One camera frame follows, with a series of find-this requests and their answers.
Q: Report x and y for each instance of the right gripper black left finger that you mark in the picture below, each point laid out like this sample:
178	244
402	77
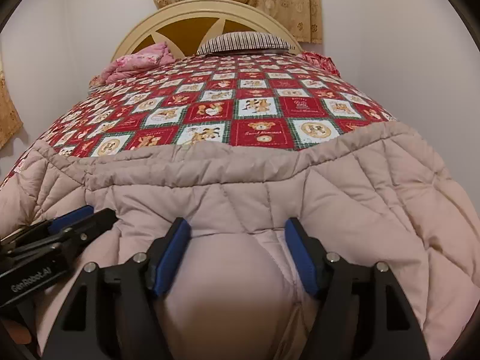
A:
110	313

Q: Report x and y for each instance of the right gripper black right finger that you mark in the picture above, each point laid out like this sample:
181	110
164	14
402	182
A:
362	312

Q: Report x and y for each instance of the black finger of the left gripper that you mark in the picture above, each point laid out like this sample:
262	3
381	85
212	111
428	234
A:
83	233
69	219

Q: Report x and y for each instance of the beige quilted puffer jacket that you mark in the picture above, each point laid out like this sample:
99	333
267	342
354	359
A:
379	193

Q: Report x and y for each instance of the red patchwork bear bedspread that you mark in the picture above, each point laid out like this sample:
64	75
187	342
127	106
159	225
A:
265	100

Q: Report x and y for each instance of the cream arched wooden headboard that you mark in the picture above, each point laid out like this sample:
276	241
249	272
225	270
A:
185	26

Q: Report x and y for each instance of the striped pillow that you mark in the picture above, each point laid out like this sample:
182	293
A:
243	41

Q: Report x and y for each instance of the red floral cloth bundle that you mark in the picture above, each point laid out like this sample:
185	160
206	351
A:
320	61

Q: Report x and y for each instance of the side wall beige curtain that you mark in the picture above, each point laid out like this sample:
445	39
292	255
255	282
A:
10	121

